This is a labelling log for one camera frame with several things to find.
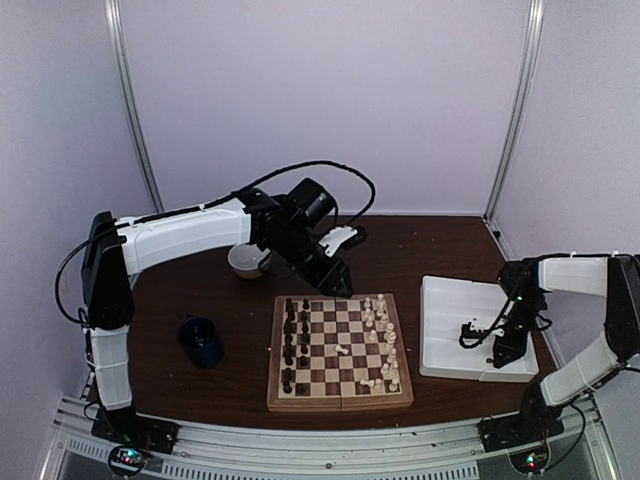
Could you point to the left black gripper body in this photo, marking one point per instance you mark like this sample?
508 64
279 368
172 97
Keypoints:
313 273

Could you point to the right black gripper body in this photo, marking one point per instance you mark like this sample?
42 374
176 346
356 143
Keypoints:
525 314

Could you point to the white pawn mid board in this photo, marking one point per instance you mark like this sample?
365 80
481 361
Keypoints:
339 349

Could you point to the white plastic compartment tray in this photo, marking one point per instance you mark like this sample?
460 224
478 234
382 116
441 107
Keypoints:
450 307

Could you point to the wooden chess board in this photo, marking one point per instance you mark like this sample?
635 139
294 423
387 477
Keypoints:
335 355

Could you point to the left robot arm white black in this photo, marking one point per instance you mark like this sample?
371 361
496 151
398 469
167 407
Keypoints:
119 249

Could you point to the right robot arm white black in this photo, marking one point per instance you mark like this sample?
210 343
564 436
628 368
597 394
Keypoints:
597 295

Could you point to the row of white chess pieces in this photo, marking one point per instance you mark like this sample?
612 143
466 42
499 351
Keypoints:
380 352

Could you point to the white ceramic bowl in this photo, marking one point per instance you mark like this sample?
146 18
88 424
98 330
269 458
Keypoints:
248 261

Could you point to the dark blue mug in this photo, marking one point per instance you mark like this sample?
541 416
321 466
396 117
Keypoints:
201 342

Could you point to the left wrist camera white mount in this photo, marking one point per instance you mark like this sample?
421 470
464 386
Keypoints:
342 238

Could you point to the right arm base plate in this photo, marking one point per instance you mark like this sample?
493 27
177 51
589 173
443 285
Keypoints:
511 431

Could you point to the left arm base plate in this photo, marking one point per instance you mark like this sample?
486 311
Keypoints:
156 436

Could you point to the right aluminium frame post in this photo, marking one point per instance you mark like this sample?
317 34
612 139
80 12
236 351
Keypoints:
527 68

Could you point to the aluminium frame post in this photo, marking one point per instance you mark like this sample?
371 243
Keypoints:
527 68
117 36

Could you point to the left aluminium frame post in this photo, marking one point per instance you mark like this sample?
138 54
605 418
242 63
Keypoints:
117 36

